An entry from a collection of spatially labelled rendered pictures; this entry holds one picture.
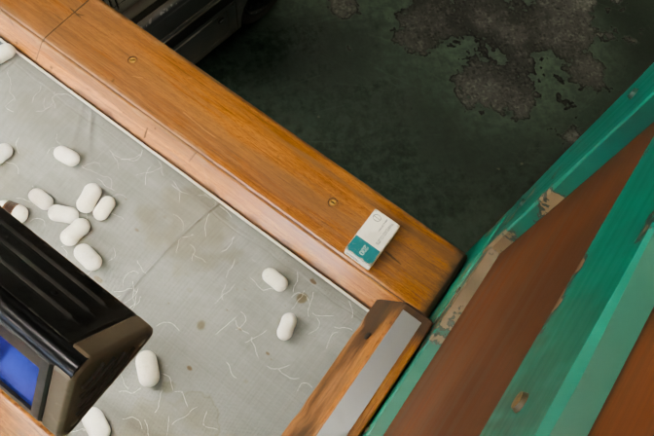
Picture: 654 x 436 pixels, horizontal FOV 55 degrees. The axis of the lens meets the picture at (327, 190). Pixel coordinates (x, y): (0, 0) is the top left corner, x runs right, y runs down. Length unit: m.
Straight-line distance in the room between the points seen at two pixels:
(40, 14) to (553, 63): 1.40
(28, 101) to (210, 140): 0.24
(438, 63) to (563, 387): 1.63
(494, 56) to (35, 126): 1.33
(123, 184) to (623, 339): 0.66
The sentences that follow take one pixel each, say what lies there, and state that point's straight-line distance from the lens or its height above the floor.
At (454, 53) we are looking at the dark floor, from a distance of 1.84.
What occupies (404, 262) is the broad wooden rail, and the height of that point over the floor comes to 0.76.
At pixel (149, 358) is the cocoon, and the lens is 0.71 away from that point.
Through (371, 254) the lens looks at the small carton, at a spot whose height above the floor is 0.78.
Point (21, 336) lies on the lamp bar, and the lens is 0.38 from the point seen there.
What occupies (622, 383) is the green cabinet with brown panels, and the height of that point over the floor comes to 1.27.
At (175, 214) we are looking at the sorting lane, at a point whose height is 0.74.
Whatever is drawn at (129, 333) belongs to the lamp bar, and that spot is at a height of 1.07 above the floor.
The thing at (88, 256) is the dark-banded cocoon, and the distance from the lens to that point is 0.75.
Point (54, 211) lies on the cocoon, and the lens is 0.79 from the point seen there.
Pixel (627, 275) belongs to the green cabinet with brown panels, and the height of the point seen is 1.27.
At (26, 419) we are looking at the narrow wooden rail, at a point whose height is 0.76.
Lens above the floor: 1.46
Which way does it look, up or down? 67 degrees down
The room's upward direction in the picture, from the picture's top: 12 degrees clockwise
